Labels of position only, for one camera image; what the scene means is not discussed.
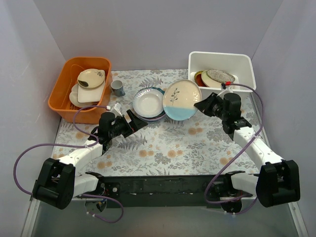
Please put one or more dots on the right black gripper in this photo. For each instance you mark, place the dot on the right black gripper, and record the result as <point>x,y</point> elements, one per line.
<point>210,105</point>

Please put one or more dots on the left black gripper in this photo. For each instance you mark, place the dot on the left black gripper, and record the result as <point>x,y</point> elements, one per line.
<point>129,123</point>

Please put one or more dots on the white ribbed deep plate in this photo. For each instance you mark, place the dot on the white ribbed deep plate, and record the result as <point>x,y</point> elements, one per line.
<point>148,102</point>

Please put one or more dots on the cream plate with leaf sprig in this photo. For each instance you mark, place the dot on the cream plate with leaf sprig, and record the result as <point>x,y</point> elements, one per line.
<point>208,81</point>

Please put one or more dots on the cream and blue leaf plate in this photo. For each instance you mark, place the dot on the cream and blue leaf plate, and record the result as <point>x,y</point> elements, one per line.
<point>179,99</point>

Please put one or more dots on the woven bamboo tray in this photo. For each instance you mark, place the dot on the woven bamboo tray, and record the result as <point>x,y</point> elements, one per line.
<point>198,74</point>

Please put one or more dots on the small speckled ceramic saucer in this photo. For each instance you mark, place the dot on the small speckled ceramic saucer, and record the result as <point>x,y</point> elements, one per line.
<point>220,76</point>

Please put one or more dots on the teal beaded ceramic plate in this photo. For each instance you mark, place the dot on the teal beaded ceramic plate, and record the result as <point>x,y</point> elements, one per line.
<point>160,90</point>

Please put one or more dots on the red scalloped plastic plate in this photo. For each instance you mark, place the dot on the red scalloped plastic plate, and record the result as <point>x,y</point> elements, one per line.
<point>200,82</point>

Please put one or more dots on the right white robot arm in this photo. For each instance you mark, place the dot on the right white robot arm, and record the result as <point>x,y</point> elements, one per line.
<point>278,180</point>

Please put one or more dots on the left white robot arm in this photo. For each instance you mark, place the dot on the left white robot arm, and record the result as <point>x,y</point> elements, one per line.
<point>59,179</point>

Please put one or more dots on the white plastic bin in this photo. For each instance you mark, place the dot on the white plastic bin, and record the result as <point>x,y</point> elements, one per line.
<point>238,65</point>

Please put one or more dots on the orange plastic bin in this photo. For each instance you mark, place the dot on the orange plastic bin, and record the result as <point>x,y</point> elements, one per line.
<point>59,99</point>

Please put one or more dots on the floral patterned table mat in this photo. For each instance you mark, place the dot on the floral patterned table mat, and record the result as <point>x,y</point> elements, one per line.
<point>196,146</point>

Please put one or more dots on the grey ceramic cup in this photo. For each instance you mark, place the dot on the grey ceramic cup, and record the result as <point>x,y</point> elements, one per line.
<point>117,88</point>

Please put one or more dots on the white rectangular plate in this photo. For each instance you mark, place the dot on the white rectangular plate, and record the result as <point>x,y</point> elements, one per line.
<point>90,90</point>

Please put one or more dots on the cream plate with dark patch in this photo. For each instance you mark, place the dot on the cream plate with dark patch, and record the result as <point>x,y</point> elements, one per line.
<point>91,78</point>

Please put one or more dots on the white flower-shaped plate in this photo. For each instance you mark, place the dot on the white flower-shaped plate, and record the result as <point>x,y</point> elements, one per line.
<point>73,97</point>

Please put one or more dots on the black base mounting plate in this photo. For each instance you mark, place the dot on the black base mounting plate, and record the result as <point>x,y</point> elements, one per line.
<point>165,191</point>

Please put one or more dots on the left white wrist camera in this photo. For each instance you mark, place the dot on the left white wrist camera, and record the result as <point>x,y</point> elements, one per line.
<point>116,109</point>

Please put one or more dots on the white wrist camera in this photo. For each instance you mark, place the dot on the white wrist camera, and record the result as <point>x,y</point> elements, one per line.
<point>225,88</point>
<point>116,109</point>

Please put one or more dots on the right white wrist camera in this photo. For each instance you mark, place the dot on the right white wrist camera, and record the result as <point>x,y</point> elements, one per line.
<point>225,88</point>

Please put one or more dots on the aluminium frame rail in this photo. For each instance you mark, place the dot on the aluminium frame rail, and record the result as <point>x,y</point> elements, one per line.
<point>75,220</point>

